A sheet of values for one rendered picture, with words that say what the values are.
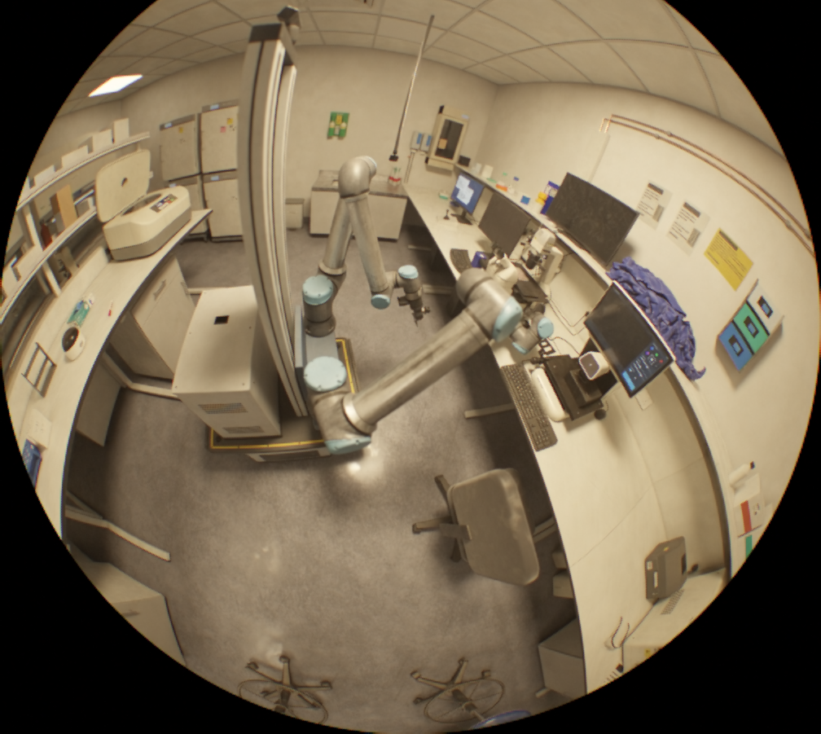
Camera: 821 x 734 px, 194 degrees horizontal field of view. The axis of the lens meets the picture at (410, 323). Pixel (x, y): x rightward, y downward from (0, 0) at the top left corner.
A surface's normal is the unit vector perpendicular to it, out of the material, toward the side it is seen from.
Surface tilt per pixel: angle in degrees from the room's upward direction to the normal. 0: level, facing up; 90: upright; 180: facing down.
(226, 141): 90
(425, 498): 0
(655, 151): 90
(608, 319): 93
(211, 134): 90
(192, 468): 0
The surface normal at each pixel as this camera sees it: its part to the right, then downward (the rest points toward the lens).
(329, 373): 0.18, -0.75
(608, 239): -0.94, -0.07
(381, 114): 0.18, 0.73
